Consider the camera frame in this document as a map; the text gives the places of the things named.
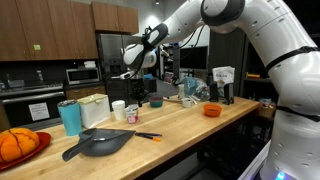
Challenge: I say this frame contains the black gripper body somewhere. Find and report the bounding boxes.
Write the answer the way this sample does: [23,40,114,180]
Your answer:
[129,81,149,100]

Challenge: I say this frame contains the white and pink container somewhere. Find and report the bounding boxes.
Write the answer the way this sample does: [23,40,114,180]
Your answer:
[125,106,140,125]

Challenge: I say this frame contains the white box with green lid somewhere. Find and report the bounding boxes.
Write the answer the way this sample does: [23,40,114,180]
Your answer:
[77,93,111,129]

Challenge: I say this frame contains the teal bowl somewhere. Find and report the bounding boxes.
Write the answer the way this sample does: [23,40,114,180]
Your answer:
[148,95,164,108]

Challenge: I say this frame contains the white foam cup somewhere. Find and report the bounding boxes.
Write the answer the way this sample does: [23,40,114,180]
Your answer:
[111,99,127,121]

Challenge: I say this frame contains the dark blue marker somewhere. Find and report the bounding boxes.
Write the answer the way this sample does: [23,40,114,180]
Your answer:
[134,131,163,138]

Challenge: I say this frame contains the orange capped marker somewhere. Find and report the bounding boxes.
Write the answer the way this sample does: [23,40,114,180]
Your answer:
[134,133,162,143]

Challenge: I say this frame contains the white mug with dark soil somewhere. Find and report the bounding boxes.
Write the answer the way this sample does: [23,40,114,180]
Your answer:
[181,97,194,109]

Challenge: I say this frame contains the black steel refrigerator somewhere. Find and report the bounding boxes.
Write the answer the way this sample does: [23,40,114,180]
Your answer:
[96,33,150,109]

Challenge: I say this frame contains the brown base cabinet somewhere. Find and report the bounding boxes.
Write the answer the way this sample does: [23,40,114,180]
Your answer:
[64,84,107,101]

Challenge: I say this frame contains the grey dustpan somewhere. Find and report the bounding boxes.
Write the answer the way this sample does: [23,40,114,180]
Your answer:
[61,127,137,162]

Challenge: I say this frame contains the stacked white bowls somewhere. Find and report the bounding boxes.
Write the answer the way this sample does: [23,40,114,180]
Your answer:
[83,60,97,70]

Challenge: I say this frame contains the clear plastic bag blue contents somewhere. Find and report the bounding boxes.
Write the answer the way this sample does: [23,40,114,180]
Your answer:
[183,75,211,102]

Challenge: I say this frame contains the steel microwave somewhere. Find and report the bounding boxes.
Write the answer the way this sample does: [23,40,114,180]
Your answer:
[65,67,101,86]

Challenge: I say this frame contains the black monitor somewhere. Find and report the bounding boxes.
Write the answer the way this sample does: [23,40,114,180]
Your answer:
[179,46,209,70]

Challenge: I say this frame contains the teal tumbler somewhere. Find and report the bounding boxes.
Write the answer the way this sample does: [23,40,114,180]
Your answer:
[56,99,83,137]

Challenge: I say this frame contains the orange bowl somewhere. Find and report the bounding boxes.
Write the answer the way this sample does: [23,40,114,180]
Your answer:
[203,103,223,118]

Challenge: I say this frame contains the black bottle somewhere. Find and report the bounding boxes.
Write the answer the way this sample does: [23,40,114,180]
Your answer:
[208,80,220,103]

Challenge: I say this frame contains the white printed paper bag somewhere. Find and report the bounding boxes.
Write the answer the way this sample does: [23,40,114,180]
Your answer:
[212,65,236,98]

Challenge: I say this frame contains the black speaker box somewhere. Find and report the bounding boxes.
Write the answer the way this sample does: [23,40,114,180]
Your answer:
[223,82,235,106]

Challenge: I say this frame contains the white sign on oven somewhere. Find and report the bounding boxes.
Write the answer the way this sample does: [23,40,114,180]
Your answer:
[28,101,51,122]

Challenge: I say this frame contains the clear bottle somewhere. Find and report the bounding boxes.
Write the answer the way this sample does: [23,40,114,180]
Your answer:
[36,69,45,84]

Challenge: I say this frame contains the red plate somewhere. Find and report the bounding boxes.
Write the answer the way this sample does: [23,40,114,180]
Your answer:
[0,131,52,172]

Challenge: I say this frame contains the black oven range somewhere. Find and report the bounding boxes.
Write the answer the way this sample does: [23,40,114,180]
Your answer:
[0,82,67,131]

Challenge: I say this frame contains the dark shelf unit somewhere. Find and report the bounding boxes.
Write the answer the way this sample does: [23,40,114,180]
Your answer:
[241,58,280,103]

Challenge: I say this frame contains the orange pumpkin plush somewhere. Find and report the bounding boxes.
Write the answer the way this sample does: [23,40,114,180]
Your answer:
[0,127,40,164]

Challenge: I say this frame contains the wicker basket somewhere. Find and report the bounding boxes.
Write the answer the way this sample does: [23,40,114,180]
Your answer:
[256,103,277,119]

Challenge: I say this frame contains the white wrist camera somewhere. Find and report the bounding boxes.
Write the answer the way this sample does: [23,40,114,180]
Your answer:
[111,69,136,80]

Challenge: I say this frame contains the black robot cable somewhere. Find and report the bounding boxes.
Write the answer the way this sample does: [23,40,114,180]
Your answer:
[179,24,206,62]

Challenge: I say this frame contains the small brown wall cabinet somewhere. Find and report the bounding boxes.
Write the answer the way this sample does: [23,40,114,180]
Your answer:
[91,0,140,35]

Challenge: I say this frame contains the wide brown wall cabinet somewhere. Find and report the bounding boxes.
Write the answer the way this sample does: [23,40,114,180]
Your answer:
[0,0,99,63]

